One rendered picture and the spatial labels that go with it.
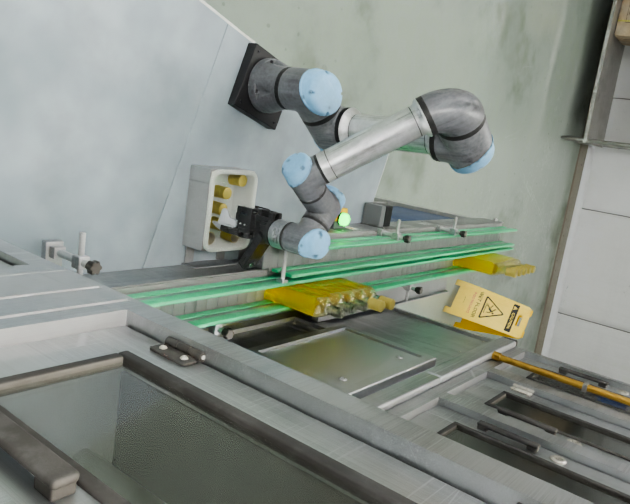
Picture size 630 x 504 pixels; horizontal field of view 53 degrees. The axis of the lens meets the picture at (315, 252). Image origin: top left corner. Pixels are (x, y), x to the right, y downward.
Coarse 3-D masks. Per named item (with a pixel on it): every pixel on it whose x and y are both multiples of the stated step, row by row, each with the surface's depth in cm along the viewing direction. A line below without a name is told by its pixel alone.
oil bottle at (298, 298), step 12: (276, 288) 183; (288, 288) 181; (300, 288) 182; (276, 300) 184; (288, 300) 181; (300, 300) 178; (312, 300) 175; (324, 300) 175; (312, 312) 176; (324, 312) 175
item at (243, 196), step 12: (216, 180) 176; (252, 180) 178; (240, 192) 181; (252, 192) 179; (228, 204) 182; (240, 204) 181; (252, 204) 179; (216, 216) 179; (204, 240) 168; (216, 240) 179; (240, 240) 182
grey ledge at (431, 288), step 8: (432, 280) 274; (440, 280) 280; (392, 288) 247; (400, 288) 252; (424, 288) 269; (432, 288) 276; (440, 288) 282; (392, 296) 249; (400, 296) 254; (416, 296) 265; (424, 296) 269; (320, 320) 213
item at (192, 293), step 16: (448, 256) 265; (464, 256) 273; (336, 272) 203; (352, 272) 206; (368, 272) 213; (176, 288) 157; (192, 288) 160; (208, 288) 163; (224, 288) 164; (240, 288) 166; (256, 288) 170; (160, 304) 145
